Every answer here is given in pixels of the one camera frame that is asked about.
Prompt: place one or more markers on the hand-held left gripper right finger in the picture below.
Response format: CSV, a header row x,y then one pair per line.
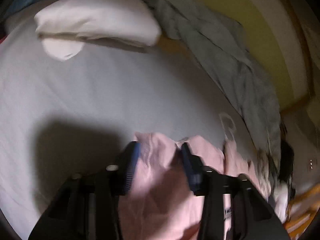
x,y
192,170

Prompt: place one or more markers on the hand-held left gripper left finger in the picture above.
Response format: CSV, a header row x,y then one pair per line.
x,y
131,170

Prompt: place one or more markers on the pink printed t-shirt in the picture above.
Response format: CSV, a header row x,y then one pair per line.
x,y
160,180

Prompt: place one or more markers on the cream crumpled cloth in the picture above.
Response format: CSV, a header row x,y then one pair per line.
x,y
265,165

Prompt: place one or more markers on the white bundled cloth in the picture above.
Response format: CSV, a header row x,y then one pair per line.
x,y
282,200

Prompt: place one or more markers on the black clothing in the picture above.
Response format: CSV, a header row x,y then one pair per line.
x,y
287,155

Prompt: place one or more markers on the grey-green blanket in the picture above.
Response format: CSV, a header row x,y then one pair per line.
x,y
212,50

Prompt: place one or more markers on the white and green headboard panel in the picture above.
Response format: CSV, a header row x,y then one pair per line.
x,y
262,42

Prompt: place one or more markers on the white folded cloth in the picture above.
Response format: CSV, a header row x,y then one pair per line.
x,y
100,17

